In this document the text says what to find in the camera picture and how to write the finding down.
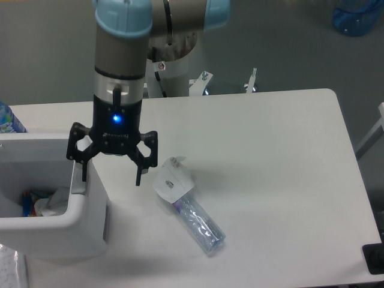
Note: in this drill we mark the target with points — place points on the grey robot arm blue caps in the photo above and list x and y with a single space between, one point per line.
123 33

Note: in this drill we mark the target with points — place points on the clear speckled plastic bag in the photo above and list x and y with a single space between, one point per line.
13 268

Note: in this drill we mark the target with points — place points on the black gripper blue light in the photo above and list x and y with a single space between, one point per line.
117 126

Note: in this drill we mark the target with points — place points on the blue labelled bottle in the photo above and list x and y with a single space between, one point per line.
9 122

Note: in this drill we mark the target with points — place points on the colourful wrapper trash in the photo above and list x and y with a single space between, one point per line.
29 198

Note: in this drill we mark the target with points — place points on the white frame at right edge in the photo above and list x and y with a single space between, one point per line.
373 135

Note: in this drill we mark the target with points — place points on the white levelling foot bracket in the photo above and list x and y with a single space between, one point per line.
251 85

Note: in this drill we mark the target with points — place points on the blue water jug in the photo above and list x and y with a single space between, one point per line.
356 18

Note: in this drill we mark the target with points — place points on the crumpled white paper trash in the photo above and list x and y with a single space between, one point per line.
55 205

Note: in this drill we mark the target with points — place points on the white push-lid trash can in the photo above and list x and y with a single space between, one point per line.
38 161

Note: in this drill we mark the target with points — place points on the black clamp at table edge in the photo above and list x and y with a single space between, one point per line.
373 254

